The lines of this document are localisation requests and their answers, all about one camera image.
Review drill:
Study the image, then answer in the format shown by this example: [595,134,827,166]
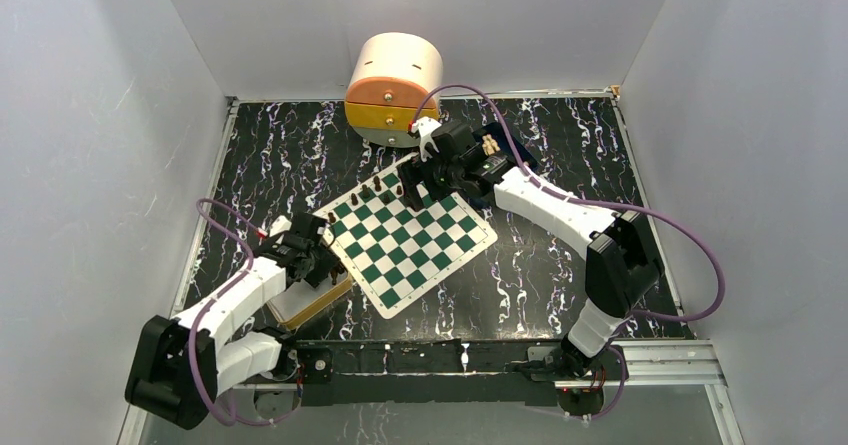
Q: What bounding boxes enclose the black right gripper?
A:
[396,148,463,213]

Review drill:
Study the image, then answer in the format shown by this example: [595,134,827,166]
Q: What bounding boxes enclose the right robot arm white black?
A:
[399,117,665,379]

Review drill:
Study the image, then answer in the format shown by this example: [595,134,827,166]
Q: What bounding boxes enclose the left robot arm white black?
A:
[124,212,348,430]

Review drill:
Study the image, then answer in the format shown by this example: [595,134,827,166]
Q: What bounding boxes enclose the pile of light chess pieces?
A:
[482,135,500,156]

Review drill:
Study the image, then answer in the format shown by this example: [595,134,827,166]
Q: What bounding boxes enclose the green white chess board mat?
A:
[315,153,498,319]

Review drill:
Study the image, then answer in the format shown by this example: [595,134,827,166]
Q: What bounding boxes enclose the gold metal tin tray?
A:
[266,270,353,331]

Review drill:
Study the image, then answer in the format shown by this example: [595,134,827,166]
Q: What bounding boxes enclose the blue square tray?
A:
[473,121,539,172]

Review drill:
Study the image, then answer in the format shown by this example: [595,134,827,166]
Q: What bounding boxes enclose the round wooden drawer cabinet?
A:
[344,32,443,148]

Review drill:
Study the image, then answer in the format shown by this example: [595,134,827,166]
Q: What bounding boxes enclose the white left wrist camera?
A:
[255,215,291,243]

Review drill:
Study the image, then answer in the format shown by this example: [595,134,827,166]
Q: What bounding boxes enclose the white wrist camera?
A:
[409,116,441,162]
[255,215,291,243]

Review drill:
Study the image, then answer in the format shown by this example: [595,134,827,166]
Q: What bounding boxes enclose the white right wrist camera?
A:
[409,116,441,162]

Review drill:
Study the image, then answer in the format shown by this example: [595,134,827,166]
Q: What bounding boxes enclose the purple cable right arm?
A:
[410,84,727,423]

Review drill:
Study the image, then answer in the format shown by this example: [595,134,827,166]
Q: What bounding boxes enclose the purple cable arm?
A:
[187,198,303,428]
[410,84,727,423]

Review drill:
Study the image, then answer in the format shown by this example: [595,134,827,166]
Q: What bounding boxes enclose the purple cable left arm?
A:
[187,198,303,428]

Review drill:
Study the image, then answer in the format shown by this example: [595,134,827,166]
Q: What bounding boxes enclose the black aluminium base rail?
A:
[132,339,727,423]

